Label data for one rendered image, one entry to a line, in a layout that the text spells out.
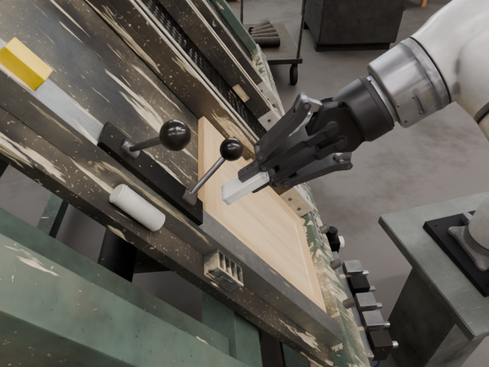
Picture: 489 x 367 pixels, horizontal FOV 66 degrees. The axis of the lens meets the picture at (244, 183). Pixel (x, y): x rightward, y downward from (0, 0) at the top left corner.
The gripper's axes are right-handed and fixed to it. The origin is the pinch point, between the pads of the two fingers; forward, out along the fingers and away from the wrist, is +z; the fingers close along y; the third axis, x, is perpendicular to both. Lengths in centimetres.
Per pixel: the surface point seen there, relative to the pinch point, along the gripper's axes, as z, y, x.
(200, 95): 10.8, 3.5, 44.5
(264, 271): 11.6, 23.2, 3.8
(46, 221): 158, 40, 123
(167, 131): 1.4, -13.5, -1.9
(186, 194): 9.7, -1.0, 3.9
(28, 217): 189, 40, 146
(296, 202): 11, 50, 44
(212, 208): 13.7, 10.6, 12.6
